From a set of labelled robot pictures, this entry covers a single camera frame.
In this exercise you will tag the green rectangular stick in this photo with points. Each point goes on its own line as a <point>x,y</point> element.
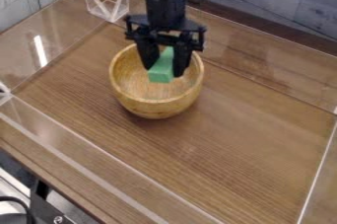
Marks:
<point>162,73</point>

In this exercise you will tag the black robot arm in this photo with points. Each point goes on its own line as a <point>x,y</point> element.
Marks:
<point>165,26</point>

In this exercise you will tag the wooden bowl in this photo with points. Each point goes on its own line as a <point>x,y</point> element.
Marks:
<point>147,99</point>

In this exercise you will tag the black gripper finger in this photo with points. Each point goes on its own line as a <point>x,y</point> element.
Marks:
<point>149,50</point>
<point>182,57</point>

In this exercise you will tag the clear acrylic corner bracket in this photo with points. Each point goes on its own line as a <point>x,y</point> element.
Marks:
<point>109,10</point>

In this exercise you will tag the black table leg bracket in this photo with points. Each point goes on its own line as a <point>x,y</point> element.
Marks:
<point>46,214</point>

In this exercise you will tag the clear acrylic enclosure wall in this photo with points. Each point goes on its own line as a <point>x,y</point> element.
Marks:
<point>247,158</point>

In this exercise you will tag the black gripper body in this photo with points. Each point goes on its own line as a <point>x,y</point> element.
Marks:
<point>186,30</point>

